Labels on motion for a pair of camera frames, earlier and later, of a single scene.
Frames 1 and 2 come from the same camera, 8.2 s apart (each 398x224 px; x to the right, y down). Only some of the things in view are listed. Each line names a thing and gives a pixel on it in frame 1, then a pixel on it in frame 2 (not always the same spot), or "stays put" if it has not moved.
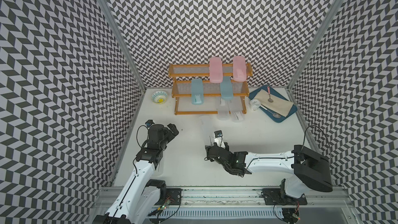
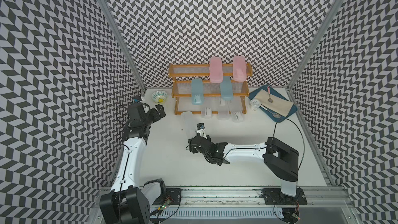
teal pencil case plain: [226, 88] stays put
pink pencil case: [239, 69] stays put
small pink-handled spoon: [270, 100] stays put
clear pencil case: [159, 171] to [190, 131]
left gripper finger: [167, 139] to [156, 117]
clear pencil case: [206, 129] to [207, 112]
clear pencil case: [223, 111] stays put
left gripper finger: [173, 129] to [160, 109]
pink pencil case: [215, 69] stays put
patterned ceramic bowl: [159, 96] stays put
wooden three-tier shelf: [194, 94] stays put
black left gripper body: [166, 133] to [146, 120]
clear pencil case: [236, 110] stays put
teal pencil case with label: [197, 92] stays put
